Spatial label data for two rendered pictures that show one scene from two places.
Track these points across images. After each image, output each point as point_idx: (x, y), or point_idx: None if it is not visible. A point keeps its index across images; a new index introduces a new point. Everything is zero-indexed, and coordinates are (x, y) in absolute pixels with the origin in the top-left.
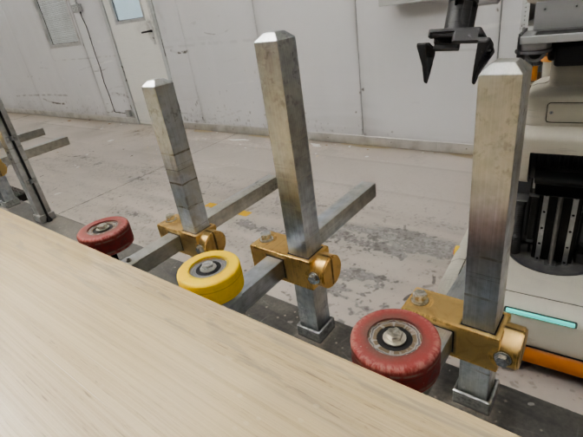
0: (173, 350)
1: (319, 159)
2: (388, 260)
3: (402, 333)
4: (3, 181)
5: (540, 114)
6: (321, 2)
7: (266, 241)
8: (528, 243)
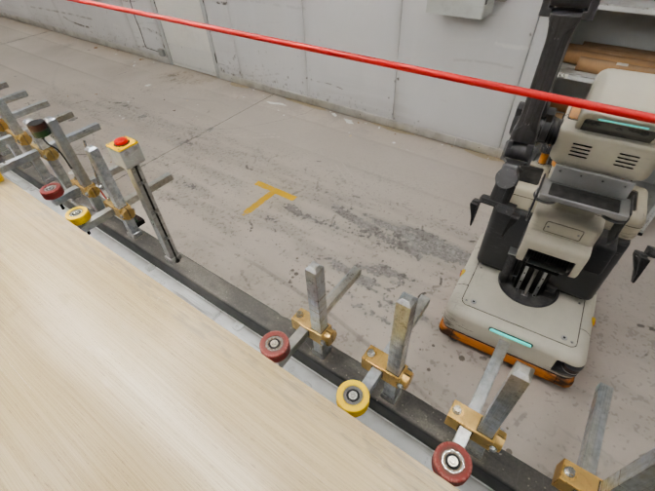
0: (352, 457)
1: (352, 139)
2: (407, 259)
3: (456, 461)
4: (131, 220)
5: (540, 225)
6: None
7: (371, 356)
8: (513, 277)
